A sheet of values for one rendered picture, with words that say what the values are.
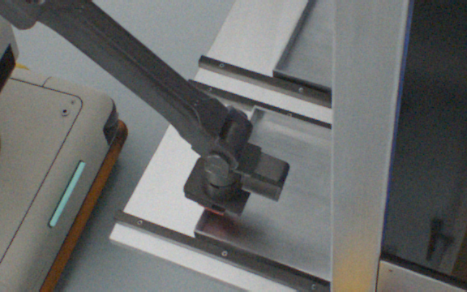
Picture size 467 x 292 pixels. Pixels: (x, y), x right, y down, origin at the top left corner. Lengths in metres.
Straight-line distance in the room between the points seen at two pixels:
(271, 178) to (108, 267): 1.24
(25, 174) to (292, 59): 0.91
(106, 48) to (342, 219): 0.38
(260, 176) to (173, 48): 1.54
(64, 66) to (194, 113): 1.65
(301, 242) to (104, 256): 1.10
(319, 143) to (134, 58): 0.51
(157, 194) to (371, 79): 0.83
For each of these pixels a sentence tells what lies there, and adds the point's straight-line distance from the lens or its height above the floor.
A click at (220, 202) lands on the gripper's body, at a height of 0.98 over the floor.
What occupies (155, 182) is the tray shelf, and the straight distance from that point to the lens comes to 1.69.
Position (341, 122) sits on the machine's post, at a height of 1.50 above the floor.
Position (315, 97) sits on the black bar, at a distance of 1.73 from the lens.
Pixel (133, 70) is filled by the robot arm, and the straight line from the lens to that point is 1.30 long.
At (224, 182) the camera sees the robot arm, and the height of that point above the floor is 1.05.
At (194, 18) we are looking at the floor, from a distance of 3.00.
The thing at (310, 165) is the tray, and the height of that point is 0.88.
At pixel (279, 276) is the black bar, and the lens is 1.57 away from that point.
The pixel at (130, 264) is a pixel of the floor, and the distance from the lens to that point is 2.61.
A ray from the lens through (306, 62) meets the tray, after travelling 1.79.
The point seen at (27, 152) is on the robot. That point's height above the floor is 0.28.
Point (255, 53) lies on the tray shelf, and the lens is 1.81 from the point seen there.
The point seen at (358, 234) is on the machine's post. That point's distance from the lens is 1.20.
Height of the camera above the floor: 2.34
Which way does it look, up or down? 59 degrees down
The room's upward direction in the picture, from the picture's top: 9 degrees counter-clockwise
